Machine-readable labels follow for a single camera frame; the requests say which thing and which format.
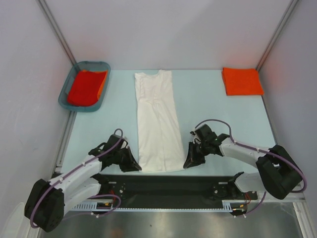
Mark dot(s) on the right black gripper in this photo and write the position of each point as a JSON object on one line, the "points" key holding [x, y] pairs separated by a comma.
{"points": [[192, 159]]}

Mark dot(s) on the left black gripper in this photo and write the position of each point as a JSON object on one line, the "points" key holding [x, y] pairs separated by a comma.
{"points": [[131, 165]]}

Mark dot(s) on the white printed t shirt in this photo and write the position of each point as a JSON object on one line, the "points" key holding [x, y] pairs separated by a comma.
{"points": [[159, 139]]}

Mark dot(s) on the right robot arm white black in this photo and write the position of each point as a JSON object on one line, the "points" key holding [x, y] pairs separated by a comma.
{"points": [[277, 173]]}

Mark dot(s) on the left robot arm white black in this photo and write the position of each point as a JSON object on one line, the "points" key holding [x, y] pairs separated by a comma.
{"points": [[50, 200]]}

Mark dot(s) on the orange t shirt in basket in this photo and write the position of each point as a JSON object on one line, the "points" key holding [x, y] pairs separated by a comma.
{"points": [[104, 75]]}

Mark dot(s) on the red t shirt in basket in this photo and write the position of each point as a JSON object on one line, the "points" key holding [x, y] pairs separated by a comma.
{"points": [[84, 89]]}

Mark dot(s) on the folded orange t shirt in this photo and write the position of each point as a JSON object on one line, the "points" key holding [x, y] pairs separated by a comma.
{"points": [[241, 82]]}

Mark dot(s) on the teal plastic basket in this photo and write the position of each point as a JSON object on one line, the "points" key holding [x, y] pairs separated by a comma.
{"points": [[83, 65]]}

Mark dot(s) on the aluminium front rail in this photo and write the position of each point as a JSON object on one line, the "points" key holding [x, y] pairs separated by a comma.
{"points": [[216, 194]]}

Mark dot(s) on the left aluminium corner post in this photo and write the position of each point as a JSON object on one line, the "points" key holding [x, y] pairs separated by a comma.
{"points": [[44, 7]]}

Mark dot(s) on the aluminium corner post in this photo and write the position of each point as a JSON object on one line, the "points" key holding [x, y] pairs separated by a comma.
{"points": [[44, 7], [278, 31]]}

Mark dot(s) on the right aluminium corner post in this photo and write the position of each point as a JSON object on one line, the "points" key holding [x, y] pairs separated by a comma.
{"points": [[278, 31]]}

